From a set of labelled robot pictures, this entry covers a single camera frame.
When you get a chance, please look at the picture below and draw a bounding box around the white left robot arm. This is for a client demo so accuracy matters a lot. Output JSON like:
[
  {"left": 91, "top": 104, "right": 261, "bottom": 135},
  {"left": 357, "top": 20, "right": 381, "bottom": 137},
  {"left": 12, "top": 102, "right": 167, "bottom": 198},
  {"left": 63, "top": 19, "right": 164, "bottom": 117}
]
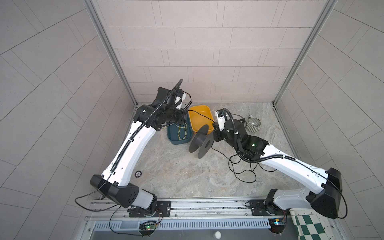
[{"left": 90, "top": 80, "right": 191, "bottom": 237}]

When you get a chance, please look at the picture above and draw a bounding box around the aluminium corner profile right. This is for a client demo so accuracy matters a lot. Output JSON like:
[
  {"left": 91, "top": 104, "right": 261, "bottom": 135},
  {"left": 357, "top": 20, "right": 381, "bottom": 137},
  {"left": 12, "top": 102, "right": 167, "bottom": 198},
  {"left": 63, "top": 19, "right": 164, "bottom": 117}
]
[{"left": 272, "top": 0, "right": 337, "bottom": 106}]

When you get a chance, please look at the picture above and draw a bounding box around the teal plastic bin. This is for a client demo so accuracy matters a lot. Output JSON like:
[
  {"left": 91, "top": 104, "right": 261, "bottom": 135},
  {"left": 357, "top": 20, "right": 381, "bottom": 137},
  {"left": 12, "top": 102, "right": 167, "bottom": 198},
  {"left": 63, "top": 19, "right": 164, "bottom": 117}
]
[{"left": 167, "top": 116, "right": 194, "bottom": 145}]

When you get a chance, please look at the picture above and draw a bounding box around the black long cable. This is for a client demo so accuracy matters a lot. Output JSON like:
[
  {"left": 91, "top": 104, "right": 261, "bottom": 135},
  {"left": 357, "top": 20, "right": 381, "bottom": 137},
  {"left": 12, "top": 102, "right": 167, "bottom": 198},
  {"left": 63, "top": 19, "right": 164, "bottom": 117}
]
[{"left": 187, "top": 109, "right": 277, "bottom": 184}]

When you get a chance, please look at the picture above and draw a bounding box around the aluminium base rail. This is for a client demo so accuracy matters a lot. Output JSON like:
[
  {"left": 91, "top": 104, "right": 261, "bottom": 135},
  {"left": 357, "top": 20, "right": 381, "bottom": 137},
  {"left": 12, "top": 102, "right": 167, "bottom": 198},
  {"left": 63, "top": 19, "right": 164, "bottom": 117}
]
[{"left": 83, "top": 196, "right": 334, "bottom": 232}]

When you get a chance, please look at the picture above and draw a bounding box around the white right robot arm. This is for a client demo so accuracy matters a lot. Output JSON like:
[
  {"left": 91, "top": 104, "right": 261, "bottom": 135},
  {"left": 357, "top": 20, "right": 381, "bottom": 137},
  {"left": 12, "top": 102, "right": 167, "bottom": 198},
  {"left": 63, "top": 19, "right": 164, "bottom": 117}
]
[{"left": 213, "top": 109, "right": 345, "bottom": 219}]

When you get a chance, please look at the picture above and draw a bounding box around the aluminium corner profile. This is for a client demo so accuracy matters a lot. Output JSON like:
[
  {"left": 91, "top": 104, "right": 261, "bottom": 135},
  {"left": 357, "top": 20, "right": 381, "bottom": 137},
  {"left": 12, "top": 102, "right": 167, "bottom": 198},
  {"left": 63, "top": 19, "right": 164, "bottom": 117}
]
[
  {"left": 272, "top": 0, "right": 337, "bottom": 106},
  {"left": 84, "top": 0, "right": 138, "bottom": 106}
]

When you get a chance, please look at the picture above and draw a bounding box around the green white checkered cloth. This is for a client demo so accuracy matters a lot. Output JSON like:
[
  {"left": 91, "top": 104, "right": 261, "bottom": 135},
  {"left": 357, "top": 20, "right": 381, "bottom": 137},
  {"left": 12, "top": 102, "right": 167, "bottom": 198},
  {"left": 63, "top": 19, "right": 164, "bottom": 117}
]
[{"left": 290, "top": 208, "right": 336, "bottom": 240}]

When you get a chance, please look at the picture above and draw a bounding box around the yellow thin cable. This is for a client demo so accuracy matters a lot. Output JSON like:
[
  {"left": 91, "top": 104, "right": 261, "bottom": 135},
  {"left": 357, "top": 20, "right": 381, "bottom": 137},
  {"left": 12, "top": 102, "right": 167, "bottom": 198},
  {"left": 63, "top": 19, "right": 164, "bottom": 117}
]
[{"left": 175, "top": 122, "right": 189, "bottom": 141}]

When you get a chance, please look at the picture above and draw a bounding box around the yellow plastic bin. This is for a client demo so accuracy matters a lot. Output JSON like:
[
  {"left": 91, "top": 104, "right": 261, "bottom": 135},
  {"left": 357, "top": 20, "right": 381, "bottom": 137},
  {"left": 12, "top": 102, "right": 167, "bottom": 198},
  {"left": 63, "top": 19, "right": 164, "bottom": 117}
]
[{"left": 188, "top": 105, "right": 214, "bottom": 134}]

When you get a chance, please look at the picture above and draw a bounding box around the aluminium corner profile left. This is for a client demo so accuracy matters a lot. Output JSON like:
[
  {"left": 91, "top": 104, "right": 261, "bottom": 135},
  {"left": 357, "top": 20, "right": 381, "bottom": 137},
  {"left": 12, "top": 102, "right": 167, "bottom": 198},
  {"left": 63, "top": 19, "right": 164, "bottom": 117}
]
[{"left": 84, "top": 0, "right": 138, "bottom": 106}]

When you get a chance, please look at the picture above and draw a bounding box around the striped ceramic mug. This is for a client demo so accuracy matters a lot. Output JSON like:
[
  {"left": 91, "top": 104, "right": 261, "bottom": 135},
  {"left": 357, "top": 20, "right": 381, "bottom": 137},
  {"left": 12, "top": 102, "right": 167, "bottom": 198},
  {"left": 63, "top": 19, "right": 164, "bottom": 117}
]
[{"left": 246, "top": 115, "right": 262, "bottom": 133}]

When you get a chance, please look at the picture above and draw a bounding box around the grey perforated cable spool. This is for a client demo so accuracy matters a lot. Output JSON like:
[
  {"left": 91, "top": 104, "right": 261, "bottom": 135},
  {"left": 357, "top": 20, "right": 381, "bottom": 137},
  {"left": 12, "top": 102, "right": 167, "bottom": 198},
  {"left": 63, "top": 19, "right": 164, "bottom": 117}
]
[{"left": 189, "top": 125, "right": 214, "bottom": 159}]

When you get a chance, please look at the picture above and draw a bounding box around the small white ball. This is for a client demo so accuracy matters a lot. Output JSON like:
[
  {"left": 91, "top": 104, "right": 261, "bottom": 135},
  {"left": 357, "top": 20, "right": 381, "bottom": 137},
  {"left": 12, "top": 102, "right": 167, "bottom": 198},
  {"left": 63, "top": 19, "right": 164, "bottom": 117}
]
[{"left": 214, "top": 231, "right": 222, "bottom": 240}]

